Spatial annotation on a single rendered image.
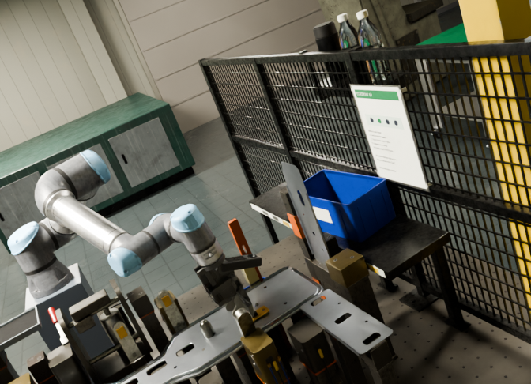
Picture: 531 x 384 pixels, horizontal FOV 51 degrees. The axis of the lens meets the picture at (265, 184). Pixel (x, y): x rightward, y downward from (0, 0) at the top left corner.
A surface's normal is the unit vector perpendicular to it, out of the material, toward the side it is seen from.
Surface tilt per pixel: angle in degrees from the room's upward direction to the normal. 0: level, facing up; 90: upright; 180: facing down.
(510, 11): 90
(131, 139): 90
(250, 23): 90
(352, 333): 0
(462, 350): 0
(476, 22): 90
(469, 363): 0
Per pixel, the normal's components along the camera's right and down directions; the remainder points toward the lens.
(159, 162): 0.37, 0.21
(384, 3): 0.55, 0.11
